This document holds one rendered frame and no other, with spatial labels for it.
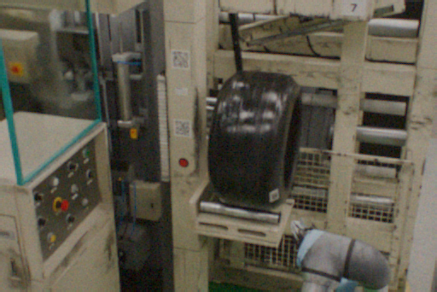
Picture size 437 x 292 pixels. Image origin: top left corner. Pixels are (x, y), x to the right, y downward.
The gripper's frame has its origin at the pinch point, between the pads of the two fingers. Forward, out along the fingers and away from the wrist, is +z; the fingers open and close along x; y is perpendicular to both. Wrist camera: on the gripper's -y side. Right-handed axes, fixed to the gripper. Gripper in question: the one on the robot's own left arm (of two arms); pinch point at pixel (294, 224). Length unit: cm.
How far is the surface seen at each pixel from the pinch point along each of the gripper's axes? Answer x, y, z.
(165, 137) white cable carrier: 25, 20, 59
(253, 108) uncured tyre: -5.9, 36.2, 27.1
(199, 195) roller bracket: 23.5, -1.3, 39.9
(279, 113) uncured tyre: -13.1, 32.9, 21.8
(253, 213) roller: 8.1, -8.2, 22.3
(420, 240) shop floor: -100, -152, 69
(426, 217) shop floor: -120, -162, 88
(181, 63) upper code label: 8, 49, 57
